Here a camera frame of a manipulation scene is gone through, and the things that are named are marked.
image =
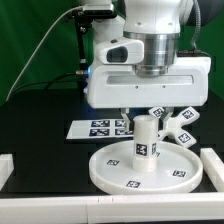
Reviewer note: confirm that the white left border rail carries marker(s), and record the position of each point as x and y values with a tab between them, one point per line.
6	168

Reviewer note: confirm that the white right border rail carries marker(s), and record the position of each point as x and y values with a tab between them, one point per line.
214	167

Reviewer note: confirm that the white round table top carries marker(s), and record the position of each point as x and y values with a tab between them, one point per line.
116	170

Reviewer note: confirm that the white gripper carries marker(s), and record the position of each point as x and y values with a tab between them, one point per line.
118	86

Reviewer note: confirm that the white border rail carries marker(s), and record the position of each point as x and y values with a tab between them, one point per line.
112	209
214	167
6	168

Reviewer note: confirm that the white cross-shaped table base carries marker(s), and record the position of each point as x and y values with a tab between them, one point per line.
174	126

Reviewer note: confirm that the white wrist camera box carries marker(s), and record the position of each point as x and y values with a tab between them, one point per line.
120	51

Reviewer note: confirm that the white fiducial marker sheet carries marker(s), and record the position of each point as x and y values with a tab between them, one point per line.
97	129

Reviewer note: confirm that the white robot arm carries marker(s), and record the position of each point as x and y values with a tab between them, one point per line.
150	58

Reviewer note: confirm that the white front border rail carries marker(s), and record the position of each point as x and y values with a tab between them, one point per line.
112	209

